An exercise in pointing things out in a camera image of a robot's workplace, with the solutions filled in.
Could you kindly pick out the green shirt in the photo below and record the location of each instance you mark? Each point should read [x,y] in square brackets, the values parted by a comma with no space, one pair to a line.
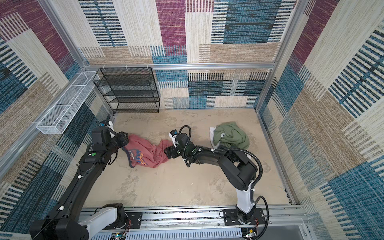
[231,135]

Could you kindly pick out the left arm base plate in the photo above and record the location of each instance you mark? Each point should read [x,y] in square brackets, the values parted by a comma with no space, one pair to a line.
[132,220]

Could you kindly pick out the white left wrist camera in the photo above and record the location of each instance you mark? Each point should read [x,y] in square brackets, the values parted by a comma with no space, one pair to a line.
[108,124]

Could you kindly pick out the white cloth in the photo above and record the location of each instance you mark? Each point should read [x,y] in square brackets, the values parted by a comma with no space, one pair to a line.
[212,134]

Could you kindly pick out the black wire shelf rack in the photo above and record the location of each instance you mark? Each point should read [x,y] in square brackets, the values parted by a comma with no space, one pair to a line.
[128,90]

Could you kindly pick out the white wire mesh basket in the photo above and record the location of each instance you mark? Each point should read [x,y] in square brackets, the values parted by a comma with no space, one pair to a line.
[59,116]

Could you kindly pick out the aluminium front rail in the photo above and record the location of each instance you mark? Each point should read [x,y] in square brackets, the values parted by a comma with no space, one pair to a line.
[286,222]

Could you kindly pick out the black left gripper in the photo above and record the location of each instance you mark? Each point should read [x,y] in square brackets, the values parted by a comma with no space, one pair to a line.
[124,139]

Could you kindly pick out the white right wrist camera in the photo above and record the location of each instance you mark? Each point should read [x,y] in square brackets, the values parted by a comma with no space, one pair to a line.
[173,134]

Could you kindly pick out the red shirt with grey collar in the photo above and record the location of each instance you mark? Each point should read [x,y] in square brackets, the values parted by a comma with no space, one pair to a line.
[142,152]

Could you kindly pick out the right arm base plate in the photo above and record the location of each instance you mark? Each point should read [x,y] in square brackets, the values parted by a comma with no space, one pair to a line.
[233,217]

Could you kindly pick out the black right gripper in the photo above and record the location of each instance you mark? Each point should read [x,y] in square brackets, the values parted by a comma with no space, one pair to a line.
[170,150]

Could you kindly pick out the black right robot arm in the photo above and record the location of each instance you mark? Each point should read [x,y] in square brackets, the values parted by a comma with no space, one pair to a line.
[242,168]

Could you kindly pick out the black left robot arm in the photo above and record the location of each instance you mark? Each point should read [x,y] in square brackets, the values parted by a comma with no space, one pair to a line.
[62,222]

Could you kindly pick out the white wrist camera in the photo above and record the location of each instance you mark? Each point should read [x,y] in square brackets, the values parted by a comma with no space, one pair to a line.
[173,134]
[108,124]

